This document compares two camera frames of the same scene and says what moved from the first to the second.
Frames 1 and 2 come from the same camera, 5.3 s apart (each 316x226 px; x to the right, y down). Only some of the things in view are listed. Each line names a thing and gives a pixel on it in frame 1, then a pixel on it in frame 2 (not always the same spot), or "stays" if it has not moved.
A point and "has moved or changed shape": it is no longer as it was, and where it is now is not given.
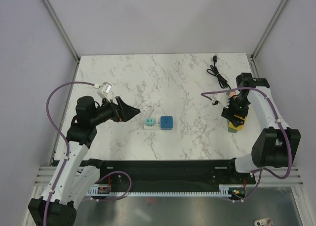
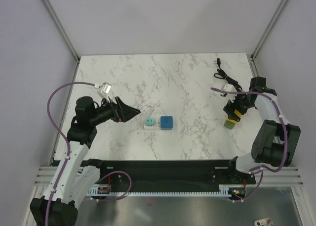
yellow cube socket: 239,127 has moved or changed shape
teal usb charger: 150,121 stays
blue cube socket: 166,122 stays
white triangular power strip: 158,113 stays
